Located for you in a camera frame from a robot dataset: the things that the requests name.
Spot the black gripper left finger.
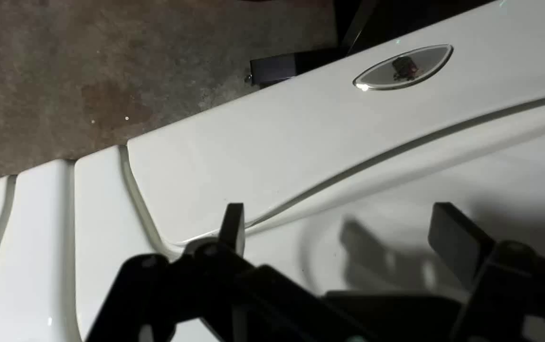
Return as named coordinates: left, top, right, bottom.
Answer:
left=219, top=204, right=245, bottom=255

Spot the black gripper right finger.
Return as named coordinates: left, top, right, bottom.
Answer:
left=428, top=202, right=496, bottom=290

